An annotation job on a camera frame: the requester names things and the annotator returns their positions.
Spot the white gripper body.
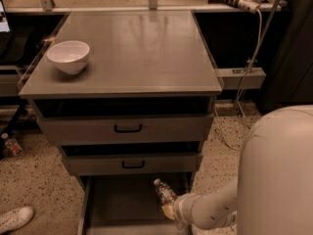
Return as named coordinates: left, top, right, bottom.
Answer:
left=173, top=193, right=198, bottom=230

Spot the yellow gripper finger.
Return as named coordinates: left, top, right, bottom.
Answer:
left=161, top=204, right=175, bottom=220

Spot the clear plastic water bottle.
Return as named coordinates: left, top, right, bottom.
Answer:
left=154, top=178, right=177, bottom=206

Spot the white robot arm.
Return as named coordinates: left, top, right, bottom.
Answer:
left=163, top=105, right=313, bottom=235

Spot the middle grey drawer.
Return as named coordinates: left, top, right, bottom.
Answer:
left=63, top=154, right=202, bottom=176

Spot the grey drawer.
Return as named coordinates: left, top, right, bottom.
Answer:
left=63, top=154, right=202, bottom=176
left=38, top=115, right=213, bottom=146
left=77, top=174, right=194, bottom=235

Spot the bottom grey drawer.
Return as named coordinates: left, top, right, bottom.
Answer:
left=77, top=174, right=194, bottom=235

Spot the top grey drawer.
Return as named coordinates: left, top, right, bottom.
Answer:
left=38, top=115, right=213, bottom=146

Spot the grey drawer cabinet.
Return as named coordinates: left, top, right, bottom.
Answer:
left=19, top=10, right=223, bottom=235

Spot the small bottle on floor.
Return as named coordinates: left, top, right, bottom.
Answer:
left=1, top=133, right=22, bottom=158

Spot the white sneaker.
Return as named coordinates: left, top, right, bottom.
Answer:
left=0, top=207, right=34, bottom=234

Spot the dark cabinet at right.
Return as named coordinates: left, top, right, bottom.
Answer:
left=258, top=0, right=313, bottom=112

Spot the white ceramic bowl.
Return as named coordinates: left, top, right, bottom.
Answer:
left=47, top=40, right=90, bottom=74

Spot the laptop screen at left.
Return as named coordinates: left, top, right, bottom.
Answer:
left=0, top=0, right=11, bottom=33

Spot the white power cable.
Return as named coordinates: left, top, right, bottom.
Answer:
left=213, top=9, right=264, bottom=152

